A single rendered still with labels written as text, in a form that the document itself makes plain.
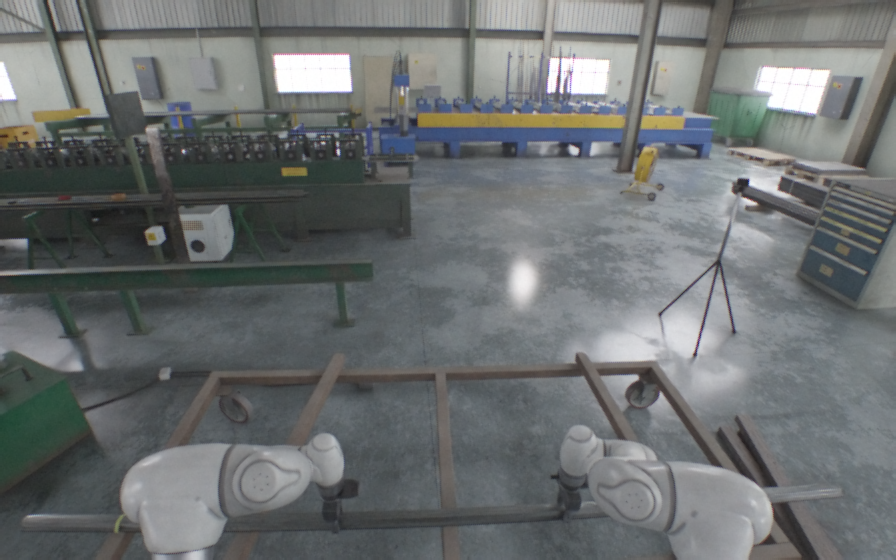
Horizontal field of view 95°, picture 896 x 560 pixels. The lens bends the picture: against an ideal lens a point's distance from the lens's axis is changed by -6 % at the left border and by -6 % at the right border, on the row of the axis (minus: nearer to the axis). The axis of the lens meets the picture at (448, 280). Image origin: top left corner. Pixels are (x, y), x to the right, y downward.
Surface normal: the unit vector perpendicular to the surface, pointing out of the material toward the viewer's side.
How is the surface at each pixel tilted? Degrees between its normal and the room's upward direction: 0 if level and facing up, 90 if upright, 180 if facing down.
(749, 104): 94
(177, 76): 90
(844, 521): 0
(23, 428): 90
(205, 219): 90
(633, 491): 53
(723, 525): 42
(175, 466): 16
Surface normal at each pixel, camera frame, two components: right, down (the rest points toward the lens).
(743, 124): 0.10, 0.52
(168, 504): 0.04, -0.27
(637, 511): -0.30, -0.32
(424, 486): 0.01, -0.89
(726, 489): -0.01, -0.70
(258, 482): 0.25, -0.34
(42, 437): 0.92, 0.18
